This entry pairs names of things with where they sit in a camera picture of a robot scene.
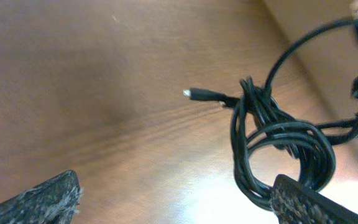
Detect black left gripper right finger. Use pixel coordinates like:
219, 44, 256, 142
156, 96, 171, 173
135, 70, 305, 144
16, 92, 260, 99
270, 174, 358, 224

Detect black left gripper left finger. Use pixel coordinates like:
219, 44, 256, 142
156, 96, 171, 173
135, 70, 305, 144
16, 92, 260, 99
0, 170, 83, 224

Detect black usb cable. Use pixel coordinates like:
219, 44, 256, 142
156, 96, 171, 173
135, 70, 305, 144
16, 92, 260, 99
230, 77, 358, 211

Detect black micro-usb cable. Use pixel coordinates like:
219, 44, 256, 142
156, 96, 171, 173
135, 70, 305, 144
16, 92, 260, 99
182, 18, 358, 110

